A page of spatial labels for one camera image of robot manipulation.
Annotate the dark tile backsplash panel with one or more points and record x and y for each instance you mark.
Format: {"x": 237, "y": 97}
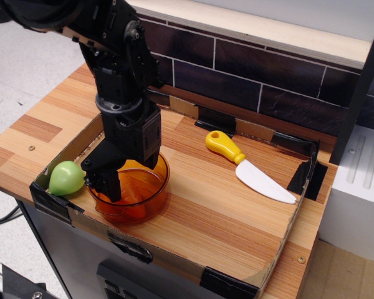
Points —
{"x": 280, "y": 75}

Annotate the orange transparent plastic pot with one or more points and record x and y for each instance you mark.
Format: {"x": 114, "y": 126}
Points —
{"x": 143, "y": 193}

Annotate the cardboard fence with black tape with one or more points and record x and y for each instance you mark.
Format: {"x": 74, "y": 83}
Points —
{"x": 213, "y": 221}

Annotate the yellow handled white toy knife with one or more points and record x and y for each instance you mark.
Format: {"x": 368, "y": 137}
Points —
{"x": 220, "y": 143}

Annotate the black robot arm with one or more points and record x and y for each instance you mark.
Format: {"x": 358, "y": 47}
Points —
{"x": 113, "y": 44}

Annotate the black metal bracket with screw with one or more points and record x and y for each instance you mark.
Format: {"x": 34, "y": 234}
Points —
{"x": 13, "y": 285}

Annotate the white toy sink unit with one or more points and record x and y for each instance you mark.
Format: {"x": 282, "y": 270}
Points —
{"x": 348, "y": 220}

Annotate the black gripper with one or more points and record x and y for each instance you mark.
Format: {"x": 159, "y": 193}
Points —
{"x": 130, "y": 134}

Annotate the green toy pear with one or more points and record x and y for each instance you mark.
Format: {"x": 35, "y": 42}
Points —
{"x": 66, "y": 178}

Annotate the orange toy carrot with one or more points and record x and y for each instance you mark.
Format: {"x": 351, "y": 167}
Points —
{"x": 131, "y": 197}

